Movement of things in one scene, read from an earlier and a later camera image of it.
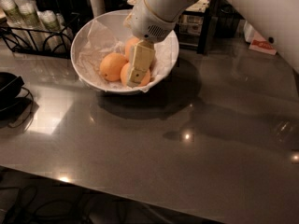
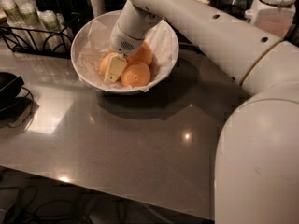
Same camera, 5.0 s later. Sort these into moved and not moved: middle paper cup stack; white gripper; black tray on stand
Moved: white gripper
Not moved: black tray on stand; middle paper cup stack
